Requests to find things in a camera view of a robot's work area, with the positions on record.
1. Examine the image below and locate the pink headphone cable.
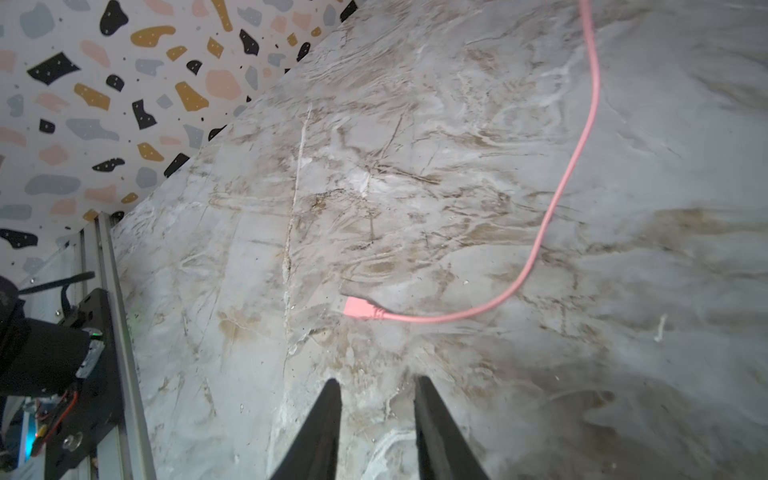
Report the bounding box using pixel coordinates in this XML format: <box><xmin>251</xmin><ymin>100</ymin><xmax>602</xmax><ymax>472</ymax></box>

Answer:
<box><xmin>343</xmin><ymin>0</ymin><xmax>602</xmax><ymax>325</ymax></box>

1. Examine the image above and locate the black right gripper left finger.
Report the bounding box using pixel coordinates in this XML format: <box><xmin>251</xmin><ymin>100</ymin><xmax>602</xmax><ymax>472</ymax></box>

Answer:
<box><xmin>271</xmin><ymin>379</ymin><xmax>342</xmax><ymax>480</ymax></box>

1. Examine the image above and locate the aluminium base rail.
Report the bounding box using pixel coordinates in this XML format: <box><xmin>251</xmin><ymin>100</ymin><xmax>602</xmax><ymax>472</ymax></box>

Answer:
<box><xmin>17</xmin><ymin>211</ymin><xmax>158</xmax><ymax>480</ymax></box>

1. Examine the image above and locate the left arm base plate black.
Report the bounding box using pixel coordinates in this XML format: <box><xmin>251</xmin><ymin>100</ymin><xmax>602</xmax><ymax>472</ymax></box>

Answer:
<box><xmin>44</xmin><ymin>288</ymin><xmax>124</xmax><ymax>479</ymax></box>

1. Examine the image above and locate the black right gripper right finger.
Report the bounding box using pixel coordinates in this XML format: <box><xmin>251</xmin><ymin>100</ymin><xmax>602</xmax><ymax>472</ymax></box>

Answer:
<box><xmin>414</xmin><ymin>375</ymin><xmax>489</xmax><ymax>480</ymax></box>

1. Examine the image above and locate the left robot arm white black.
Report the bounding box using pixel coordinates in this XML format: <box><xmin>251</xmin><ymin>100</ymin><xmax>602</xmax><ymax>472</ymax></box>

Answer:
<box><xmin>1</xmin><ymin>278</ymin><xmax>91</xmax><ymax>397</ymax></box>

